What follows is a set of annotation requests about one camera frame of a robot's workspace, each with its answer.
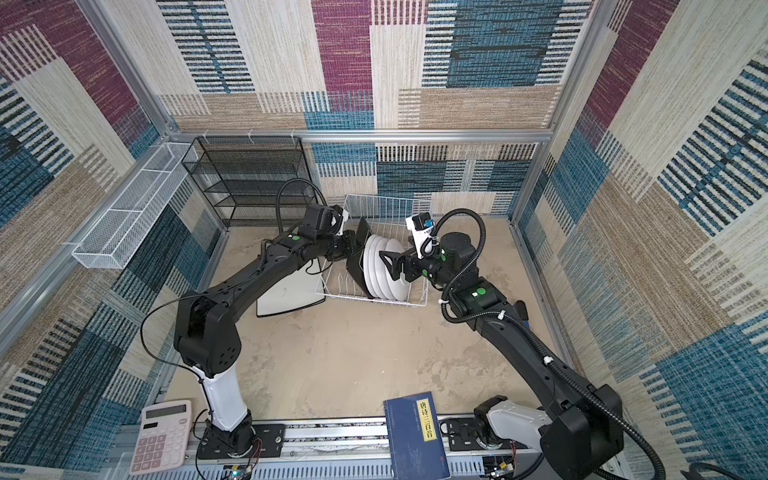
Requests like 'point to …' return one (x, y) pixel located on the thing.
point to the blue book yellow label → (415, 442)
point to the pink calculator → (162, 436)
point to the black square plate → (355, 265)
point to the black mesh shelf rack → (254, 181)
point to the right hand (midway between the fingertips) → (395, 250)
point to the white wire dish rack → (385, 218)
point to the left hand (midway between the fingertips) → (366, 243)
